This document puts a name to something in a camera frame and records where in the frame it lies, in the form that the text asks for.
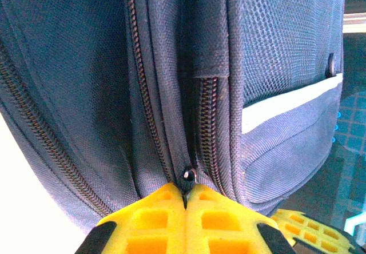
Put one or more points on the navy blue backpack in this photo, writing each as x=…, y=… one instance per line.
x=100, y=79

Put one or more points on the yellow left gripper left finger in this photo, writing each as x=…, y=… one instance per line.
x=143, y=228

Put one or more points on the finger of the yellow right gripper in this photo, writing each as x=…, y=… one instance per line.
x=311, y=231

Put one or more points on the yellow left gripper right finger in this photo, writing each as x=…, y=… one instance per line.
x=228, y=228

